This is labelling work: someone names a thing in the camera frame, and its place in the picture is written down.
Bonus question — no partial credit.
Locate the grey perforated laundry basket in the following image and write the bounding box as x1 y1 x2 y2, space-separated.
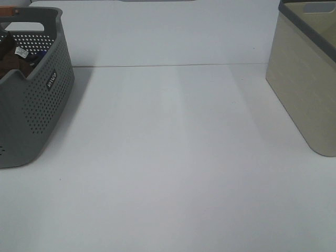
1 7 75 168

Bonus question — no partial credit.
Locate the brown leather basket handle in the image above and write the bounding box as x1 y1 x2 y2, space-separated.
0 6 19 18

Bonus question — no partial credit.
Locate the white care label tag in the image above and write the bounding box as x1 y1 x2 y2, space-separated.
14 47 29 59

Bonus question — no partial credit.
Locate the dark blue cloth in basket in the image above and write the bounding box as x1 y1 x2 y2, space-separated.
25 50 47 68

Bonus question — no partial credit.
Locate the beige bin with grey rim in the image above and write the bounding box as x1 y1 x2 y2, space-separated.
266 1 335 157

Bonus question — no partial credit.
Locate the brown towel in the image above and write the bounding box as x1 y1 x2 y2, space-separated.
1 33 34 78

